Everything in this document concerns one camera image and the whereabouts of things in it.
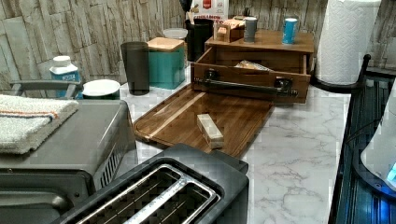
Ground dark grey tumbler cup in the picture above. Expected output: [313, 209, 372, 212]
[120, 41, 149, 95]

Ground paper towel roll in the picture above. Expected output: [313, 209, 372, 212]
[316, 0, 381, 84]

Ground clear plastic lidded jar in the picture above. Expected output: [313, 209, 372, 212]
[163, 28, 188, 40]

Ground silver toaster oven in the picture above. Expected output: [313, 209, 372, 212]
[1, 80, 135, 224]

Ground grey spice shaker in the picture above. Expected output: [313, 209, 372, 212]
[244, 17, 258, 43]

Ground black dish rack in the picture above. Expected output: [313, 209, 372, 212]
[328, 71, 396, 224]

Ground black utensil holder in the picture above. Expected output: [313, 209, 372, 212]
[185, 19, 213, 62]

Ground black two-slot toaster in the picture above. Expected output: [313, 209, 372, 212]
[50, 144, 249, 224]

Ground wooden drawer cabinet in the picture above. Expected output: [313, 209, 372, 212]
[205, 30, 314, 74]

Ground teal canister with wooden lid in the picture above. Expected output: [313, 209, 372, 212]
[148, 37, 185, 90]

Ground black paper towel holder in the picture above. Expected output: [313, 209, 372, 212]
[310, 54, 371, 94]

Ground chip snack bag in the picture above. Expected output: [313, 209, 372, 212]
[236, 60, 270, 71]

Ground light wooden block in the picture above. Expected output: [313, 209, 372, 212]
[197, 114, 224, 149]

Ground cinnamon cereal box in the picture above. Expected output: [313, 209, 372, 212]
[191, 0, 229, 22]

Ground white striped folded towel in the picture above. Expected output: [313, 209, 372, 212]
[0, 94, 79, 154]

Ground blue spice shaker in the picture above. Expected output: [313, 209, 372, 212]
[282, 18, 298, 44]

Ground mug with white lid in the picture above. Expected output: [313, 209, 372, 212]
[82, 79, 120, 100]

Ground wooden drawer with black handle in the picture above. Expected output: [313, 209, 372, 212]
[191, 50, 310, 104]

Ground wooden cutting board tray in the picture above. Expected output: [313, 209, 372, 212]
[134, 85, 273, 158]

